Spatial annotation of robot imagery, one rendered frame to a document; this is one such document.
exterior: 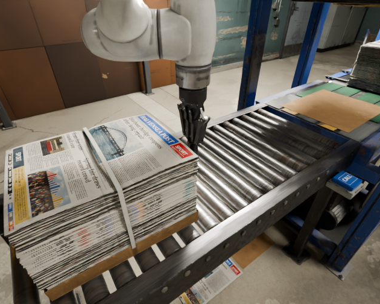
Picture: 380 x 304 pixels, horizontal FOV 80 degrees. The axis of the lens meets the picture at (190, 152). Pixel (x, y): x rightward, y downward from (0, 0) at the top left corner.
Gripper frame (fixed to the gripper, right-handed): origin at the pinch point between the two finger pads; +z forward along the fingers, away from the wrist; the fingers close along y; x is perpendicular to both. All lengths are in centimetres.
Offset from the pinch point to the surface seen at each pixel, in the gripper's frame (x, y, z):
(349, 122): 89, 11, 13
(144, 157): -19.1, 7.7, -9.8
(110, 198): -29.4, 13.4, -7.7
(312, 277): 60, 36, 93
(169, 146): -12.3, 7.3, -9.9
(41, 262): -43.8, 13.3, 0.1
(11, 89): -56, -291, 55
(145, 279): -28.2, 20.5, 13.4
